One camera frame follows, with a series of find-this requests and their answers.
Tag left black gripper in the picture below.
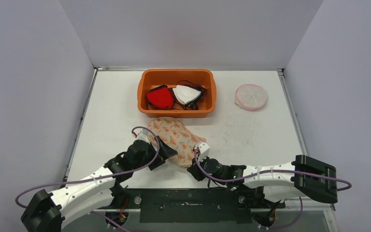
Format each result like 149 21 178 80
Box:
133 136 177 171

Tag floral padded bra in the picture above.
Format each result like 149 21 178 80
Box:
147 116 206 168

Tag red bra black straps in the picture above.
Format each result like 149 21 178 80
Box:
145 85 175 110

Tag orange plastic tub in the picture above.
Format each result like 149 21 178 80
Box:
137 69 217 118

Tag white bra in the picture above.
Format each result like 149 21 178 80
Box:
172 85 202 105

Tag white mesh laundry bag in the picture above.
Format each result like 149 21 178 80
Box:
234 84 268 111

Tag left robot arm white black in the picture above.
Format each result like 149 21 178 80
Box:
21 137 178 232

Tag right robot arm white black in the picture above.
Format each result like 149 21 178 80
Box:
187 155 338 207

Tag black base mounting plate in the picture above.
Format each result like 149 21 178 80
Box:
103 188 285 224

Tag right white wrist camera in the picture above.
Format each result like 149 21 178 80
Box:
194 141 210 159

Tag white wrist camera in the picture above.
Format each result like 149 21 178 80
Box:
135 130 150 143
194 141 210 159

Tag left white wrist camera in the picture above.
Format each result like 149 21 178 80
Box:
135 130 150 143

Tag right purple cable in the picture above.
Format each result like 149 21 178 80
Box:
193 148 353 231

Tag aluminium front rail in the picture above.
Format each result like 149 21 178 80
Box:
48 188 335 212

